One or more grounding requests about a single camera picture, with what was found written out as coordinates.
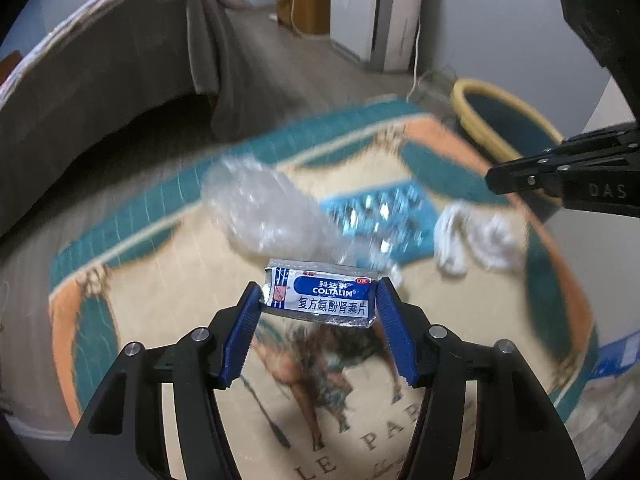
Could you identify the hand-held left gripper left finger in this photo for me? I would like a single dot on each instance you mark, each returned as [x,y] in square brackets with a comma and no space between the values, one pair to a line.
[242,330]

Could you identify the white air purifier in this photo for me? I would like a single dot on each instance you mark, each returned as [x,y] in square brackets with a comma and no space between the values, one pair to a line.
[370,10]

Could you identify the blue and silver blister pack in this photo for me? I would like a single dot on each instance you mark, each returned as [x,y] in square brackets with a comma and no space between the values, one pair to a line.
[385,220]

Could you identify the silver and blue medicine sachet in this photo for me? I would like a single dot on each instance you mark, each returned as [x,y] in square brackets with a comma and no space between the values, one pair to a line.
[325,292]

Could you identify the clear plastic bag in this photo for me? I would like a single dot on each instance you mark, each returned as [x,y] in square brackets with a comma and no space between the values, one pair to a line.
[270,210]

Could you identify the beige round waste bin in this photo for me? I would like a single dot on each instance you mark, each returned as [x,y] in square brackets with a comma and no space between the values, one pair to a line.
[500,125]

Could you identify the crumpled white tissue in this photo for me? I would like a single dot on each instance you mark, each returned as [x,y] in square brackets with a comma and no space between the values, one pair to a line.
[492,240]

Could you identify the patterned horse tablecloth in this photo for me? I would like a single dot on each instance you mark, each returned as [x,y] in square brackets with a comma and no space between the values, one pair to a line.
[165,270]

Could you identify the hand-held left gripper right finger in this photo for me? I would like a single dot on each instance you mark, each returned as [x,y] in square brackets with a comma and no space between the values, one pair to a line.
[395,330]

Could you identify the bed with grey cover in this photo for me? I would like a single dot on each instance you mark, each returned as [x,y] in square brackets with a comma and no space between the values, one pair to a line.
[100,75]

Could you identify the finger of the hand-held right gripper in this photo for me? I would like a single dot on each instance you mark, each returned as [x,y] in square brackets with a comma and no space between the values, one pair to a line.
[540,177]
[600,141]

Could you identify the blue flat packet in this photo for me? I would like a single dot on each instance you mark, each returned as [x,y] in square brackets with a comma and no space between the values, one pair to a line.
[620,357]

